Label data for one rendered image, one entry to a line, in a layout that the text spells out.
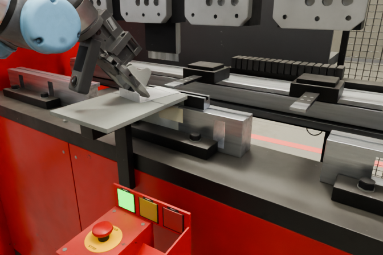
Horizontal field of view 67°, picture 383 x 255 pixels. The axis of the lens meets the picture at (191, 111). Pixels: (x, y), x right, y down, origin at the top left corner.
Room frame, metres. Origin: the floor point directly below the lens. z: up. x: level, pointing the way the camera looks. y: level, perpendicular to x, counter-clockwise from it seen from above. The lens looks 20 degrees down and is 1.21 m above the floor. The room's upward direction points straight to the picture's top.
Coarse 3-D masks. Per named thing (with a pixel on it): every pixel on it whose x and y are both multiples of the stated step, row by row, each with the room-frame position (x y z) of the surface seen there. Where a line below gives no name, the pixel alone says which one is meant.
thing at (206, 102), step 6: (174, 90) 0.76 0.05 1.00; (180, 90) 0.76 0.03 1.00; (192, 96) 0.70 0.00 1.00; (198, 96) 0.70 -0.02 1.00; (204, 96) 0.71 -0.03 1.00; (186, 102) 0.71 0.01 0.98; (192, 102) 0.70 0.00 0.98; (198, 102) 0.69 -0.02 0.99; (204, 102) 0.69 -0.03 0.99; (198, 108) 0.69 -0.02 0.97; (204, 108) 0.69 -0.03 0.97
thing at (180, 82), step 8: (192, 64) 0.95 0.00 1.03; (200, 64) 0.95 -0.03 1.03; (208, 64) 0.95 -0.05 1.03; (216, 64) 0.95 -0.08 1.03; (184, 72) 0.95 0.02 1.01; (192, 72) 0.93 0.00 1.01; (200, 72) 0.91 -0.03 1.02; (208, 72) 0.90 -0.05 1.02; (216, 72) 0.89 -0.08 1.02; (224, 72) 0.94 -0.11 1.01; (184, 80) 0.85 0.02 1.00; (192, 80) 0.86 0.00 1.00; (200, 80) 0.91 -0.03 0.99; (208, 80) 0.90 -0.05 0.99; (216, 80) 0.90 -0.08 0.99
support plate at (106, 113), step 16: (112, 96) 0.70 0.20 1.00; (176, 96) 0.70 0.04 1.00; (64, 112) 0.58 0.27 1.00; (80, 112) 0.58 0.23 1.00; (96, 112) 0.58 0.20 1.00; (112, 112) 0.58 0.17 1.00; (128, 112) 0.58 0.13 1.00; (144, 112) 0.58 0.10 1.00; (96, 128) 0.50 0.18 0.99; (112, 128) 0.50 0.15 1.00
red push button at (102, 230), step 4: (96, 224) 0.46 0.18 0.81; (100, 224) 0.46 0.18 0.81; (104, 224) 0.46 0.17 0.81; (108, 224) 0.46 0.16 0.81; (92, 228) 0.45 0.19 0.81; (96, 228) 0.45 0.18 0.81; (100, 228) 0.45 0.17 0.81; (104, 228) 0.45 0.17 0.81; (108, 228) 0.45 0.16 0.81; (112, 228) 0.46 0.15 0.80; (92, 232) 0.44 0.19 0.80; (96, 232) 0.44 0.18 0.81; (100, 232) 0.44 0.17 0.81; (104, 232) 0.44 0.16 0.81; (108, 232) 0.44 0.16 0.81; (96, 236) 0.44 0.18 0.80; (100, 236) 0.44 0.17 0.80; (104, 236) 0.44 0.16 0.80; (108, 236) 0.45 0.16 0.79; (100, 240) 0.44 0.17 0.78; (104, 240) 0.45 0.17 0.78
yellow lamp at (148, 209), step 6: (144, 204) 0.51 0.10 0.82; (150, 204) 0.50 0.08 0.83; (156, 204) 0.49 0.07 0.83; (144, 210) 0.51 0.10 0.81; (150, 210) 0.50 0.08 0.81; (156, 210) 0.49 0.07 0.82; (144, 216) 0.51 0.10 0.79; (150, 216) 0.50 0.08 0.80; (156, 216) 0.49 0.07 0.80; (156, 222) 0.49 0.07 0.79
